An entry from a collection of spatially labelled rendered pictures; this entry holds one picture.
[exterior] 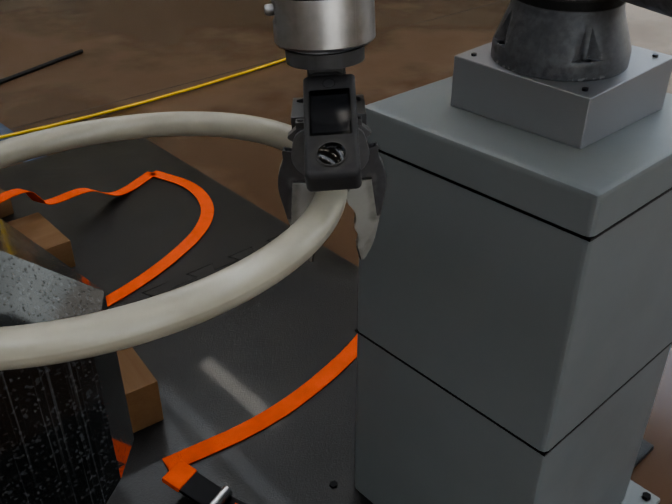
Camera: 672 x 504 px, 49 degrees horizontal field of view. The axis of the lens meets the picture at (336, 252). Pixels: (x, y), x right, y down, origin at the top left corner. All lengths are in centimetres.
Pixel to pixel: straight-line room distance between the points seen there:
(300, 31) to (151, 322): 27
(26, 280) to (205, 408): 78
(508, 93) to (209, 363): 114
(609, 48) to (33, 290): 85
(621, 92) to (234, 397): 115
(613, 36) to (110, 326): 77
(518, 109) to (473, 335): 33
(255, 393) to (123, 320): 131
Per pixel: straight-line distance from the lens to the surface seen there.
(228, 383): 185
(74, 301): 117
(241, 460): 167
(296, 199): 70
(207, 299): 54
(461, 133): 103
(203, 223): 252
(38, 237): 240
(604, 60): 105
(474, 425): 122
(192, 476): 160
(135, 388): 170
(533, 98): 104
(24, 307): 111
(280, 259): 57
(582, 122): 101
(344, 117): 63
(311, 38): 64
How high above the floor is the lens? 124
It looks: 32 degrees down
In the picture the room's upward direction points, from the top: straight up
